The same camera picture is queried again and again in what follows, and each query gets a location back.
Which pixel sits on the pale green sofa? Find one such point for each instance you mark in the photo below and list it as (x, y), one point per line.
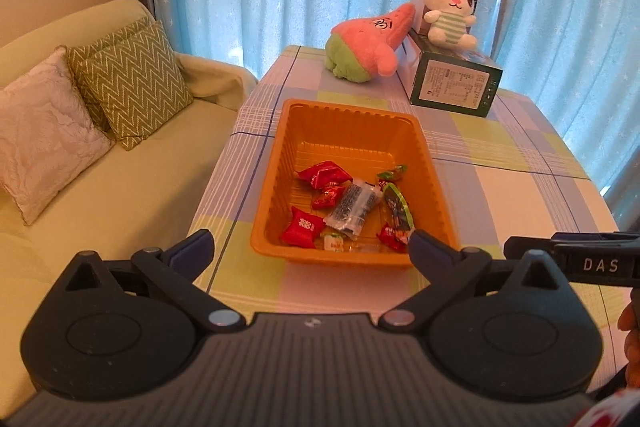
(125, 207)

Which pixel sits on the green candy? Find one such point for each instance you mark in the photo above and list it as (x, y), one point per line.
(392, 173)

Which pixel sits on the red candy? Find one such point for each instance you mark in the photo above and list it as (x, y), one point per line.
(327, 198)
(325, 174)
(392, 238)

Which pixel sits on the pink star plush toy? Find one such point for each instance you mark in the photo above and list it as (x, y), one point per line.
(370, 37)

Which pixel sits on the white fluffy cushion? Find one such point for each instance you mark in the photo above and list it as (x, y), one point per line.
(45, 132)

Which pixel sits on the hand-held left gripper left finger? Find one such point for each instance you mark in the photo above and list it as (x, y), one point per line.
(192, 252)

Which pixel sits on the person's printed clothing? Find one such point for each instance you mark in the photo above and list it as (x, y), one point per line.
(615, 412)

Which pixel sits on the person's right hand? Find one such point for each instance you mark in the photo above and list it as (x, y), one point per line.
(631, 332)

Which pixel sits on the orange plastic tray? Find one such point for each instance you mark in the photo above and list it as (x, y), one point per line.
(350, 132)

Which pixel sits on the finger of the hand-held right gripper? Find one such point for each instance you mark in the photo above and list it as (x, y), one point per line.
(595, 237)
(520, 244)

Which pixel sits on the green white snack pouch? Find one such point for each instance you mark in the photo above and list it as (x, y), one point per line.
(398, 207)

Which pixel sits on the yellow candy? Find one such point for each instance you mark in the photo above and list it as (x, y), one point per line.
(334, 244)

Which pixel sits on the green cardboard box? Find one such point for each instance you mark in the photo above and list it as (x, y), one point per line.
(450, 87)

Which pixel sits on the dark clear snack packet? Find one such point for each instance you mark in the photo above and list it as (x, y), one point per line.
(352, 207)

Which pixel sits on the large red snack packet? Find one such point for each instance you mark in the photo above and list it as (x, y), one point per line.
(302, 227)

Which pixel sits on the green zigzag cushion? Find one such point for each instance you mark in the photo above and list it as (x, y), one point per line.
(135, 82)
(95, 46)

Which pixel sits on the checked tablecloth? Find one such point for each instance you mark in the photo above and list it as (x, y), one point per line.
(500, 207)

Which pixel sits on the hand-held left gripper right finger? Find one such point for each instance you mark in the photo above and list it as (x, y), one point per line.
(432, 254)

